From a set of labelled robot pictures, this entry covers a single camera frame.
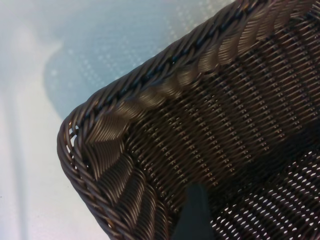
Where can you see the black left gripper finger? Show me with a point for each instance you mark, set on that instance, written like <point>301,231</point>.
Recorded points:
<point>193,215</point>

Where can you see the dark brown wicker basket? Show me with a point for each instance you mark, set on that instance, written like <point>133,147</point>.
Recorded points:
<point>225,125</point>

